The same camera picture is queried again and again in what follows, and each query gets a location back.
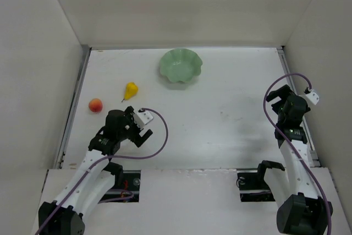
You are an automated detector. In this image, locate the yellow fake pear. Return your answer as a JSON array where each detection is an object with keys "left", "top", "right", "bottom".
[{"left": 122, "top": 82, "right": 139, "bottom": 102}]

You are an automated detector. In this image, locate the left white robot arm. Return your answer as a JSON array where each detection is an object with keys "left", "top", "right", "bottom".
[{"left": 36, "top": 106, "right": 153, "bottom": 234}]

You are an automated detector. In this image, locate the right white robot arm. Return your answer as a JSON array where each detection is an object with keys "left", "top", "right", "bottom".
[{"left": 257, "top": 85, "right": 333, "bottom": 234}]

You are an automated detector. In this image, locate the orange fake peach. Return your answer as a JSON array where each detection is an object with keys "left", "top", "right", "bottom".
[{"left": 88, "top": 98, "right": 103, "bottom": 113}]

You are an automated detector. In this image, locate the green scalloped fruit bowl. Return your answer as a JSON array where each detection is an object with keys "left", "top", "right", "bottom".
[{"left": 159, "top": 48, "right": 203, "bottom": 83}]

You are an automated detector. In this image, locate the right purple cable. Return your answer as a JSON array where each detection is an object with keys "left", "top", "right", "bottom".
[{"left": 263, "top": 73, "right": 333, "bottom": 235}]

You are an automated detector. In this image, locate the purple cable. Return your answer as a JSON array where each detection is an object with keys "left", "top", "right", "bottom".
[
  {"left": 263, "top": 73, "right": 333, "bottom": 235},
  {"left": 34, "top": 107, "right": 169, "bottom": 235}
]

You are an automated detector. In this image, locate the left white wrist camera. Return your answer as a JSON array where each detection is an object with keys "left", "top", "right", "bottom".
[{"left": 133, "top": 109, "right": 153, "bottom": 129}]

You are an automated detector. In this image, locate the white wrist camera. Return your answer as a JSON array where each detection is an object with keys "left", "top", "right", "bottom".
[
  {"left": 304, "top": 88, "right": 320, "bottom": 105},
  {"left": 133, "top": 109, "right": 153, "bottom": 129}
]

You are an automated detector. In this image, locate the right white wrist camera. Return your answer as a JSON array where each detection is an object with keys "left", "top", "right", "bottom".
[{"left": 304, "top": 88, "right": 320, "bottom": 105}]

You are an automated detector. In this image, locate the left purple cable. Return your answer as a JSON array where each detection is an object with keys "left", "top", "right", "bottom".
[{"left": 34, "top": 107, "right": 169, "bottom": 235}]

